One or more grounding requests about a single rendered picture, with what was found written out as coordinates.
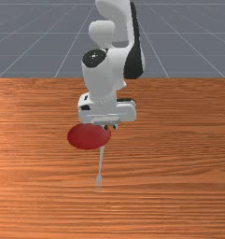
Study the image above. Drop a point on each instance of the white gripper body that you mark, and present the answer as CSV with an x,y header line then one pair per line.
x,y
107,112

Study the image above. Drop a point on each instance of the red plate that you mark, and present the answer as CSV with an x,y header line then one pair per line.
x,y
86,137

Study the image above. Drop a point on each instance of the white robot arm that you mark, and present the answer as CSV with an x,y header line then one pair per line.
x,y
104,74

